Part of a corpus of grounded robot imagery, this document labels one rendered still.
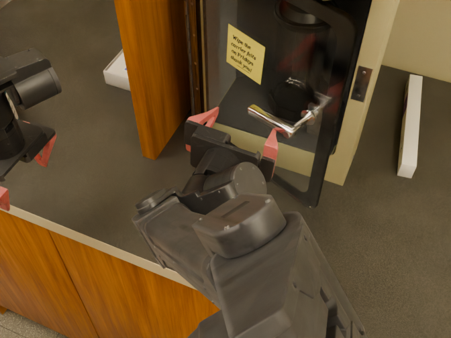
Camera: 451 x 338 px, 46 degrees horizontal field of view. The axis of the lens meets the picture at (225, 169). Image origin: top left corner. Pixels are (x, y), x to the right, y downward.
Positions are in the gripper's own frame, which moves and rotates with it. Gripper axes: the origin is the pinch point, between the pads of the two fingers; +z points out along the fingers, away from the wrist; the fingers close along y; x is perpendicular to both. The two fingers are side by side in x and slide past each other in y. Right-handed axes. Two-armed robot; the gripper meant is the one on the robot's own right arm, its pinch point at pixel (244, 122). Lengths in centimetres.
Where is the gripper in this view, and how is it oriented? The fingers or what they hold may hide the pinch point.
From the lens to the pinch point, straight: 82.5
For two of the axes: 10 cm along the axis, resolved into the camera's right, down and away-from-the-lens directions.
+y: -9.3, -3.2, 2.0
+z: 3.7, -6.8, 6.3
